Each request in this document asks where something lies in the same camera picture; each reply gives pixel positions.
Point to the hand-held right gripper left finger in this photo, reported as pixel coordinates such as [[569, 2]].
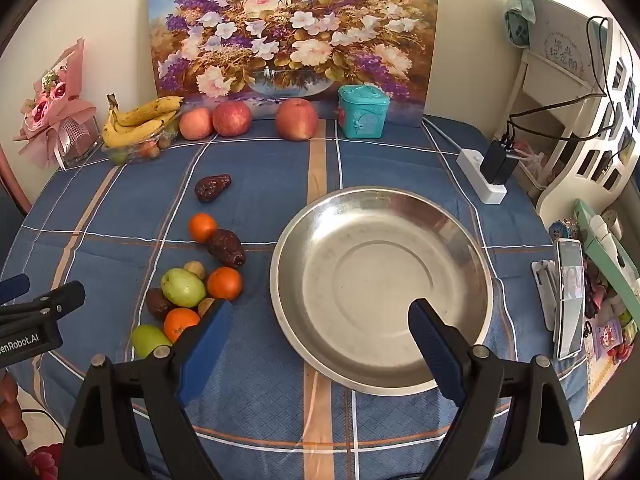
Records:
[[207, 345]]

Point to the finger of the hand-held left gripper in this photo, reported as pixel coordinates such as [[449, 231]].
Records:
[[55, 300], [12, 287]]

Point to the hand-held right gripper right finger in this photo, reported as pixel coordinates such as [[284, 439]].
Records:
[[435, 350]]

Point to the small orange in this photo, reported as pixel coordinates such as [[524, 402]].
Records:
[[202, 226], [181, 323], [224, 282]]

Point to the small brown longan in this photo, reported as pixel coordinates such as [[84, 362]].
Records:
[[205, 306], [194, 269]]

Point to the green apple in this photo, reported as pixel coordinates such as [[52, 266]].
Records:
[[182, 287]]

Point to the dried red date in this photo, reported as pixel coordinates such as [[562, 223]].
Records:
[[213, 187], [159, 304], [226, 248]]

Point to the stainless steel plate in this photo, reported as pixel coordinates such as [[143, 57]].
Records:
[[350, 280]]

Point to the person's left hand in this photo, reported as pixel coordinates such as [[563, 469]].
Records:
[[10, 410]]

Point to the blue plaid tablecloth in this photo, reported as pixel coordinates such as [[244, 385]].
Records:
[[280, 435]]

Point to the white phone stand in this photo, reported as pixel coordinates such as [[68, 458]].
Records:
[[545, 285]]

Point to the smartphone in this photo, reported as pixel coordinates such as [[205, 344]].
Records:
[[570, 297]]

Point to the clear acrylic box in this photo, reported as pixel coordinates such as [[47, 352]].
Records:
[[82, 142]]

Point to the clear plastic fruit tray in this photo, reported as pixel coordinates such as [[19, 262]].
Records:
[[131, 154]]

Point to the pink sticker booklet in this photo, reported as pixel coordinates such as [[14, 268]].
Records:
[[610, 337]]

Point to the small brown fruit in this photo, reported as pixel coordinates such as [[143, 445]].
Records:
[[151, 150]]

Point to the white power strip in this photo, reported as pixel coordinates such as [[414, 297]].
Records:
[[475, 175]]

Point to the pink wrapped bouquet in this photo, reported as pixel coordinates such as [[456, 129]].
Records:
[[50, 100]]

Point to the green cardboard box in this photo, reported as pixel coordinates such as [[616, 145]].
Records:
[[607, 260]]

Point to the black charger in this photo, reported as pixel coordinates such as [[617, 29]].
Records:
[[500, 162]]

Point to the bunch of yellow bananas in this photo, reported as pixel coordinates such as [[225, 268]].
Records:
[[145, 112]]

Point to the red apple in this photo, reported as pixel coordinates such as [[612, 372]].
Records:
[[297, 119], [232, 118], [196, 123]]

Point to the white shelf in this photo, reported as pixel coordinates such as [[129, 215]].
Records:
[[565, 160]]

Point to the teal plastic box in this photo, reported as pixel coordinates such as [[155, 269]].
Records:
[[362, 112]]

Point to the flower painting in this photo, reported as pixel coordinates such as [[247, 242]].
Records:
[[295, 30]]

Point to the white sign board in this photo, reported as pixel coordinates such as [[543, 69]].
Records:
[[565, 35]]

